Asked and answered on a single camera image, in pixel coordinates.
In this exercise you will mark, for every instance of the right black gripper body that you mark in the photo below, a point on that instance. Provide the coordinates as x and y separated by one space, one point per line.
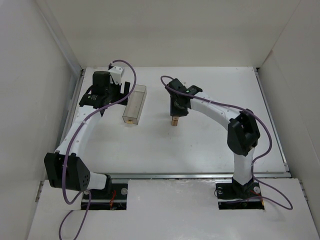
175 111

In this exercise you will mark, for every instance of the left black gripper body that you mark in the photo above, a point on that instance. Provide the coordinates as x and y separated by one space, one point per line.
122 92

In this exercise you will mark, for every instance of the dark striped wood block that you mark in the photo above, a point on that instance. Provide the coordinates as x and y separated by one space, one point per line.
174 123

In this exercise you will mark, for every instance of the clear plastic drawer box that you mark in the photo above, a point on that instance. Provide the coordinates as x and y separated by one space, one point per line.
134 107

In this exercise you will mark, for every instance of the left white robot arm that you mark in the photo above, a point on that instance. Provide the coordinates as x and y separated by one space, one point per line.
65 166

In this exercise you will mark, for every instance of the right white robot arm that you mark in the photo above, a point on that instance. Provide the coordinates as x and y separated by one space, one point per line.
242 129

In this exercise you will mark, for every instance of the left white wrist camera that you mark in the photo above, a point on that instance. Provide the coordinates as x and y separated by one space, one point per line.
116 74

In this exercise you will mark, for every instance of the aluminium front rail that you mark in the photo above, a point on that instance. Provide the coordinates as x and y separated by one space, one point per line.
154 176

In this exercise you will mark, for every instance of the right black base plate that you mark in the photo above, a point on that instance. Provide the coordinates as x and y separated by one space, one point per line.
231 198

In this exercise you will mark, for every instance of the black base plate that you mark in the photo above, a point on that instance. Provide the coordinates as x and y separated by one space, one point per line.
114 199
231 198

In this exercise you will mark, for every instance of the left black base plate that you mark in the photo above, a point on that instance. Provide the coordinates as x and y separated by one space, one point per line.
114 199

